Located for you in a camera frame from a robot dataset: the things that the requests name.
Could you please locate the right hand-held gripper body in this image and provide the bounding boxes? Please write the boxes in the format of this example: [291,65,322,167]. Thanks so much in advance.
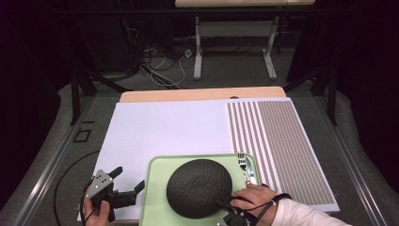
[223,209,259,226]

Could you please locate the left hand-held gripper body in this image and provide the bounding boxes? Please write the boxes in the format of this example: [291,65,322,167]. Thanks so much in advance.
[84,169,138,222]

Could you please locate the light green tray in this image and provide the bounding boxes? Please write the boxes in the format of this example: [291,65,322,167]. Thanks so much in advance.
[138,153,269,226]

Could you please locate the black textured plate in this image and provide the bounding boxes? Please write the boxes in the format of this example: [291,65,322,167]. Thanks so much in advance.
[166,158,233,219]

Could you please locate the wooden handled knife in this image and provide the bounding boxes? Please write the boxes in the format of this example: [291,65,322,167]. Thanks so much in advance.
[244,156,258,186]

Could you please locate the person's right hand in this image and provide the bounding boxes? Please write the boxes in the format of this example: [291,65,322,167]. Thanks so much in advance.
[231,183,280,226]

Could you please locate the person's left hand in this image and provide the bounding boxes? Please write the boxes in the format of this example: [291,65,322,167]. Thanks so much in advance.
[83,197,111,226]

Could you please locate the white board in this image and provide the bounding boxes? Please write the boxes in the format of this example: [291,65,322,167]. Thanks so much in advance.
[77,97,341,224]

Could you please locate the black metal stand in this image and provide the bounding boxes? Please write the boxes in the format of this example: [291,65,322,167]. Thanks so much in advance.
[69,67,130,126]
[283,60,339,126]

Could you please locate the striped placemat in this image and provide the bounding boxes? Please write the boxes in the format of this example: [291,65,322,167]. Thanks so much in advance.
[227,100,336,205]

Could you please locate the wooden table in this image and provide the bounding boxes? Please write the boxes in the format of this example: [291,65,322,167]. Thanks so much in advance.
[119,86,287,104]

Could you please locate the white legged background table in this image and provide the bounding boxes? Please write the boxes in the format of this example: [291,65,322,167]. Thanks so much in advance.
[174,0,316,81]

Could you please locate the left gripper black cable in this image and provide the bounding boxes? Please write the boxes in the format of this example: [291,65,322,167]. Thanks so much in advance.
[79,178,95,226]

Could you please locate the black floor cable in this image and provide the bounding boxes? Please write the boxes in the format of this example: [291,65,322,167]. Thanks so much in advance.
[53,150,102,226]

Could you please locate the metal floor rail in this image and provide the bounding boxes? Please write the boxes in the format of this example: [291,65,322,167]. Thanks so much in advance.
[313,95,389,226]
[12,95,95,226]

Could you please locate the bundle of floor cables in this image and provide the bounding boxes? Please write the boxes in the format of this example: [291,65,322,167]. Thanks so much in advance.
[137,43,194,90]

